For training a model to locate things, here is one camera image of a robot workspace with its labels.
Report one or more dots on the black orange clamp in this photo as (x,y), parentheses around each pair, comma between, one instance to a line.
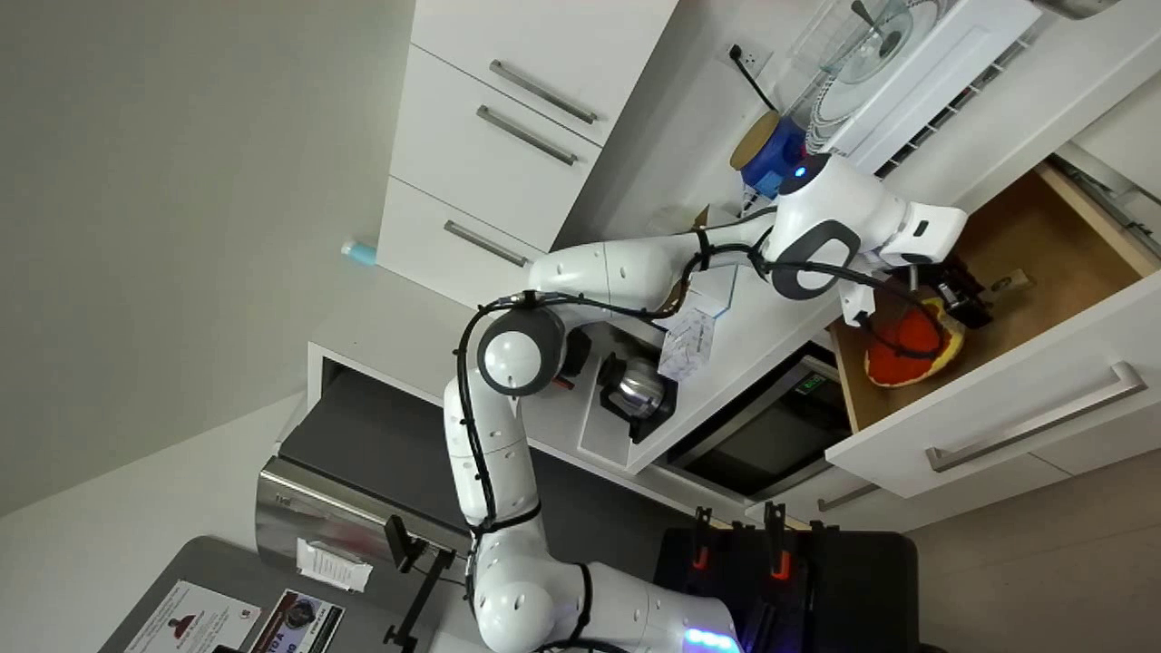
(699,548)
(782,557)

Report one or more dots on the dark printed sheet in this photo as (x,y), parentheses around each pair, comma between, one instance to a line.
(294,620)

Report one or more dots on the round steel coffee pot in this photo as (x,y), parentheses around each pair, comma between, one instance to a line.
(636,388)

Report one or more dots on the red table tennis paddle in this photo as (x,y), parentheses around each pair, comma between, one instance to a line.
(908,350)

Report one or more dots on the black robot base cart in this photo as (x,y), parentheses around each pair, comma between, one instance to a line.
(858,593)

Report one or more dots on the open wooden drawer white front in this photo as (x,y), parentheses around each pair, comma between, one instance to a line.
(1054,240)

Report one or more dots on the white instruction sheet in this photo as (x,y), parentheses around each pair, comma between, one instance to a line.
(192,619)

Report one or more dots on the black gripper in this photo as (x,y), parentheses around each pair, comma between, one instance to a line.
(948,285)

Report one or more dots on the small cyan object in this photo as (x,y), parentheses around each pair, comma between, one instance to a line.
(359,252)

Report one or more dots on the gray side table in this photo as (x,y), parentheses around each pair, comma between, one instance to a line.
(242,562)

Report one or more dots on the white lower cabinet door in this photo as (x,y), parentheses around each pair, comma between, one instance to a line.
(1027,489)

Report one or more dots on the white cabinet drawers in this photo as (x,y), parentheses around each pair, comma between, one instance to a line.
(457,169)

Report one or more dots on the dark undercounter appliance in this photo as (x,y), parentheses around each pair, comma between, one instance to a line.
(747,437)

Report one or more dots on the black camera stand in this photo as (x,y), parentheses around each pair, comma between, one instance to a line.
(419,580)

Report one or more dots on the blue container cork lid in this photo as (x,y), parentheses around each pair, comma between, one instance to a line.
(774,165)

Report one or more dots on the white paper label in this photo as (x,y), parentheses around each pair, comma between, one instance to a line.
(336,562)

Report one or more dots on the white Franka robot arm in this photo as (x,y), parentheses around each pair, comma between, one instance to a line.
(508,457)

